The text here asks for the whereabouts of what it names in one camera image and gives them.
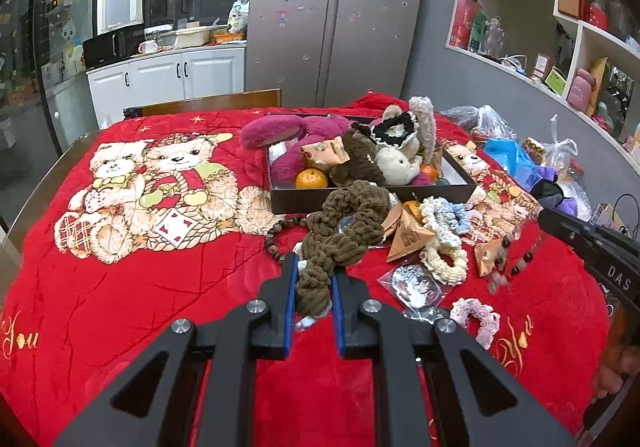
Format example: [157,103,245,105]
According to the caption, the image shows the brown wooden bead bracelet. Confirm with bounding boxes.
[263,213,309,264]

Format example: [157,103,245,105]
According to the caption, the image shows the clear printed sachet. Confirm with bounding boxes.
[378,264,451,313]

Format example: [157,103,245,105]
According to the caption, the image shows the light blue knitted scrunchie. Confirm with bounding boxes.
[442,200,471,236]

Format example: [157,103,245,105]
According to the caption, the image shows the white kitchen cabinet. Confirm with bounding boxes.
[87,43,246,129]

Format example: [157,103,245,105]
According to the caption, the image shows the pink white knitted scrunchie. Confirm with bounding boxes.
[449,297,501,351]

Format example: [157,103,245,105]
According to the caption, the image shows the brown paper pyramid packet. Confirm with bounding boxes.
[386,209,436,263]

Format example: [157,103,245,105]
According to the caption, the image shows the red teddy bear blanket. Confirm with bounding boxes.
[1,109,608,446]

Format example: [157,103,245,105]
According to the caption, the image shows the black shallow gift box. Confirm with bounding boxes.
[267,143,476,214]

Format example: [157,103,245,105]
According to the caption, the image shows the red gift box on shelf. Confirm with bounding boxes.
[448,0,482,50]

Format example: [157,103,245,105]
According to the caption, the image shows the white knotted plastic bag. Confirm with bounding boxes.
[542,115,578,178]

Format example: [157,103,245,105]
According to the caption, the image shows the pink plush toy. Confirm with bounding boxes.
[240,114,352,186]

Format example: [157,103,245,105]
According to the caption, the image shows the silver foil sachet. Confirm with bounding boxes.
[336,214,355,233]

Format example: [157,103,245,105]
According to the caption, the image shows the orange mandarin in box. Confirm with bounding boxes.
[420,163,438,183]

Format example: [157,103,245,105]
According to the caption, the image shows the orange mandarin left box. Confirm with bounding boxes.
[295,168,329,189]

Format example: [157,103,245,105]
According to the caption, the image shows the brown paper packet front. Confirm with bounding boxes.
[474,238,506,277]

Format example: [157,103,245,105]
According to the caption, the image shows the olive brown knitted scrunchie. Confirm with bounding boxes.
[295,200,390,317]

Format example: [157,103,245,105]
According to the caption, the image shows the right hand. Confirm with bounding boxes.
[593,345,640,399]

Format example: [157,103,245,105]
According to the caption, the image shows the black white knitted scrunchie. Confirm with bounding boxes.
[370,111,418,148]

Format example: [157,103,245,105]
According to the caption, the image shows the purple towel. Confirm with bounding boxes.
[532,167,578,216]

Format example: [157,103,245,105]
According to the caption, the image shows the white mug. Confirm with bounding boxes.
[138,41,158,55]

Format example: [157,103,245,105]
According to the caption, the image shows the silver double door refrigerator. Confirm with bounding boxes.
[245,0,421,108]

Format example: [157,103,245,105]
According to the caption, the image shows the black microwave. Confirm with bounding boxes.
[82,24,145,70]

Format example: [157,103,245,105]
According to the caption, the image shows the cream basin on counter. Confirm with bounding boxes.
[174,26,212,48]

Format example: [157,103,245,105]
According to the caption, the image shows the orange mandarin on blanket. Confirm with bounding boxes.
[402,200,423,224]

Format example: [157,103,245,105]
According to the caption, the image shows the brown knitted plush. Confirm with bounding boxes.
[330,129,385,187]

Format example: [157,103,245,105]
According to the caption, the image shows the wooden chair back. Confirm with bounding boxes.
[122,89,282,120]

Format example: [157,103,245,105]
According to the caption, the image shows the blue plastic bag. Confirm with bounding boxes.
[484,138,538,192]

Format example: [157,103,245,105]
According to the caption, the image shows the white plush rabbit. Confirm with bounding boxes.
[375,147,422,186]

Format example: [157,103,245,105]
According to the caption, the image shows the brown paper packet in box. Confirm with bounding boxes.
[302,136,350,172]

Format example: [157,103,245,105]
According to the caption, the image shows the green box on shelf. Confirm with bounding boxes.
[468,11,487,53]

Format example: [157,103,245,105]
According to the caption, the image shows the cream knitted scrunchie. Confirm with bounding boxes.
[419,247,469,285]

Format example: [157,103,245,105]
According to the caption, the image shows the pink case on shelf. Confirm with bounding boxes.
[567,68,597,112]

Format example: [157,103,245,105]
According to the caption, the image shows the dark grey cloth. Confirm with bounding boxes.
[529,178,564,209]

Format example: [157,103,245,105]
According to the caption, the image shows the clear plastic bag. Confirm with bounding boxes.
[440,105,518,142]

